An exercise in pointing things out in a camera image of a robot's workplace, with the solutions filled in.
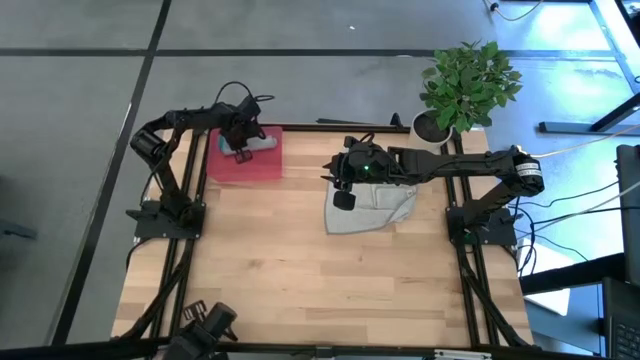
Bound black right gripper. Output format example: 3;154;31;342
322;133;402;213

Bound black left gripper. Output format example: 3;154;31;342
218;94;267;166

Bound teal microfiber towel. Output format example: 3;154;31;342
217;134;279;158

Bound grey waffle microfiber towel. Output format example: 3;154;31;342
323;178;419;236

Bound pink plastic basket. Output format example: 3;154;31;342
206;125;285;184

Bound white plant pot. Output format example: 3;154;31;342
408;109;455;160

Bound green leafy plant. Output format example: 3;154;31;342
418;39;524;135

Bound black crossbeam with brackets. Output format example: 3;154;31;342
0;338;640;360

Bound black desk foot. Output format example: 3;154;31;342
538;91;640;136

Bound black desk beam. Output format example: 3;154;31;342
519;252;627;297

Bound grey chair base leg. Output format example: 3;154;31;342
0;218;39;242

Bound black computer case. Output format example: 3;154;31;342
615;143;640;287

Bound black laptop keyboard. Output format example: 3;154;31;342
601;276;640;360

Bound black aluminium table frame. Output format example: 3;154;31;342
112;112;536;351

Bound black floor cable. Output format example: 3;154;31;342
492;179;622;212

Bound cable with black plug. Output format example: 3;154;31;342
482;0;545;23

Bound yellow hanging power cord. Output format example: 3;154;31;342
528;122;640;159

